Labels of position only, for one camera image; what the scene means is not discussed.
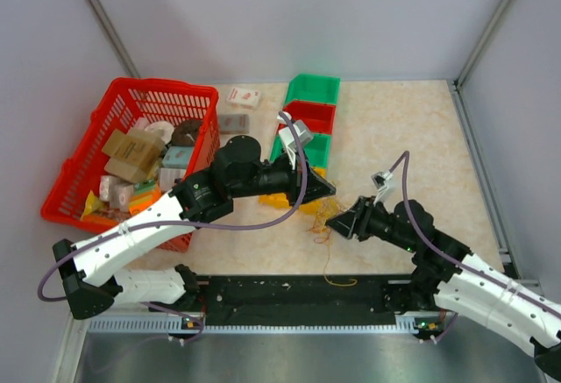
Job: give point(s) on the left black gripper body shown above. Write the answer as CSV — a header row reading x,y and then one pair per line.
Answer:
x,y
289,180

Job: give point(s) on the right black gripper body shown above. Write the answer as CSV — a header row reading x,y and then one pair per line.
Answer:
x,y
374,221

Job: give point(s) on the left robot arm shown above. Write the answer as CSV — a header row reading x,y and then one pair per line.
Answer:
x,y
94,272

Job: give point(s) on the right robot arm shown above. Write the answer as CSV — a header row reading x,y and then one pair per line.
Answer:
x,y
451,276

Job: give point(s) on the yellow plastic bin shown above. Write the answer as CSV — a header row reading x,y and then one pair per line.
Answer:
x,y
280,201

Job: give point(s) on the near green plastic bin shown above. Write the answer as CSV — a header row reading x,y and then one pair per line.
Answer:
x,y
317,150

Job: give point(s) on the green plastic bin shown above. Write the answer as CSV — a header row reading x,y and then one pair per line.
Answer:
x,y
313,88
317,150

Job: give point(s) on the red plastic bin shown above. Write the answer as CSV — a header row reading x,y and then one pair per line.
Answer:
x,y
319,117

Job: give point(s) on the grey snack packet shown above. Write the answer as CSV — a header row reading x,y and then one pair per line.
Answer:
x,y
233,124

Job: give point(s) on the white red snack packet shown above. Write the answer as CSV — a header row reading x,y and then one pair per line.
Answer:
x,y
243,97

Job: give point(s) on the far green plastic bin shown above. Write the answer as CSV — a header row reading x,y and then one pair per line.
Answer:
x,y
313,88

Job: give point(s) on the chocolate donut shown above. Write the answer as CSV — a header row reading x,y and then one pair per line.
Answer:
x,y
186,133

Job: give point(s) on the teal snack box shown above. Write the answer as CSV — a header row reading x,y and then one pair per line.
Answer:
x,y
178,157

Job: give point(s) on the orange juice carton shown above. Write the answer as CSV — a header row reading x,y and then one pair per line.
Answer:
x,y
143,200

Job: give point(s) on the brown cardboard box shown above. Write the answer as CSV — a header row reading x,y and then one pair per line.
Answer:
x,y
132,154

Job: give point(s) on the yellow snack bag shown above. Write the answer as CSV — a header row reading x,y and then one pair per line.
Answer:
x,y
92,205

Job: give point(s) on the red plastic basket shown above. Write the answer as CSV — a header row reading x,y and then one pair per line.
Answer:
x,y
125,101

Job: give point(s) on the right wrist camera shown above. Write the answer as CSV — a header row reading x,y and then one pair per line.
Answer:
x,y
385,185

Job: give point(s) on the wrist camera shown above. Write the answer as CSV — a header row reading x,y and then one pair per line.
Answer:
x,y
385,185
292,134

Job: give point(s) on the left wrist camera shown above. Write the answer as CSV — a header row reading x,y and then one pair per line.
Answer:
x,y
292,134

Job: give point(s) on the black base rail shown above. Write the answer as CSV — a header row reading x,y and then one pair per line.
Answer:
x,y
303,300

